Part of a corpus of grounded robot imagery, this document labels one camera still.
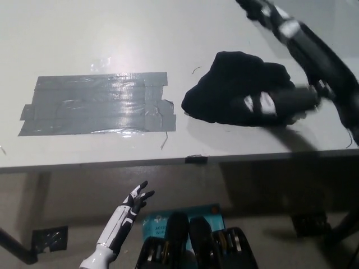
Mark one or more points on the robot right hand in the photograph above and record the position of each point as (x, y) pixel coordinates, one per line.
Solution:
(261, 14)

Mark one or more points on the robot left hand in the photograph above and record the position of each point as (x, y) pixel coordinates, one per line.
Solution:
(120, 221)

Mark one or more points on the black t-shirt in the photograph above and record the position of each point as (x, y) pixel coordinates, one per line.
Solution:
(224, 84)

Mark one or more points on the black floor tape square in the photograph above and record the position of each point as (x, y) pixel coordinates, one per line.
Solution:
(50, 238)
(308, 225)

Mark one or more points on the thin dark thread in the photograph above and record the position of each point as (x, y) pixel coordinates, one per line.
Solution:
(164, 140)
(195, 69)
(350, 140)

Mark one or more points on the teal cardboard box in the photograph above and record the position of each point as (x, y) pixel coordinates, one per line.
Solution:
(216, 218)

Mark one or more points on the black table leg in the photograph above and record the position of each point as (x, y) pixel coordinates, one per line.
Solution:
(22, 250)
(339, 232)

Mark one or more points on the clear tape piece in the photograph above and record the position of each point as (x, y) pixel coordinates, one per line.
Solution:
(101, 65)

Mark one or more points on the grey duct tape patch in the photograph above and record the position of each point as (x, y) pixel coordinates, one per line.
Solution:
(84, 109)

